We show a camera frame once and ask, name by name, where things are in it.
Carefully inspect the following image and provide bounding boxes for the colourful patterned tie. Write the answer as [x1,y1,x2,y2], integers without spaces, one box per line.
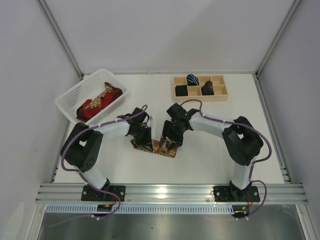
[130,139,178,158]

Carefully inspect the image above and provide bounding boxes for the wooden compartment box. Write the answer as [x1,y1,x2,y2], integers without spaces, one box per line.
[173,75,229,103]

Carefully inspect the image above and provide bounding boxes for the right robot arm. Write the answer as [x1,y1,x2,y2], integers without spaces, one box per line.
[159,103,264,202]

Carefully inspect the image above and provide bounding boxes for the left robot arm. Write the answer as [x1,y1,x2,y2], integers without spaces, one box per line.
[60,104,153,195]

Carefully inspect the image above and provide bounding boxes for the rolled black tie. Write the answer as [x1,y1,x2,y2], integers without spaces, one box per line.
[175,85,188,97]

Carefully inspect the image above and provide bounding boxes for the beige patterned tie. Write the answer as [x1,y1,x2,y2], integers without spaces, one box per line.
[84,82,118,110]

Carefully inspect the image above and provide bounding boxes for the rolled dark brown tie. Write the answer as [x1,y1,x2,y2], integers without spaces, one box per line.
[201,80,215,96]

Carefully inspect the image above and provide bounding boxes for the white plastic basket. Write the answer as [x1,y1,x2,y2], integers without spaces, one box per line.
[55,68,129,125]

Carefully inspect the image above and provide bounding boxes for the rolled blue striped tie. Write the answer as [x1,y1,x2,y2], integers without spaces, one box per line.
[186,74,200,86]

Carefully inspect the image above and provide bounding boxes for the red tie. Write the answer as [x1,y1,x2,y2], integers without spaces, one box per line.
[76,87,123,123]

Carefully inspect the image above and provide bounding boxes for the white slotted cable duct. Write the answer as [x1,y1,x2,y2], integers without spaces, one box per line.
[45,203,235,215]

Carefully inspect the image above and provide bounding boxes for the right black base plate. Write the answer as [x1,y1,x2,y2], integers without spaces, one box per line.
[213,185,260,203]

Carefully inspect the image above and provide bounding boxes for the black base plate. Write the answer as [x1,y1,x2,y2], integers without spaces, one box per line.
[213,185,260,203]
[81,185,126,202]

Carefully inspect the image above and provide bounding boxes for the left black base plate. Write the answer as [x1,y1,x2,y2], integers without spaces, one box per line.
[81,185,126,202]

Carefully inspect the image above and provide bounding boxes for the aluminium mounting rail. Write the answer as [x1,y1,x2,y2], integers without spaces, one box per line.
[35,183,308,205]

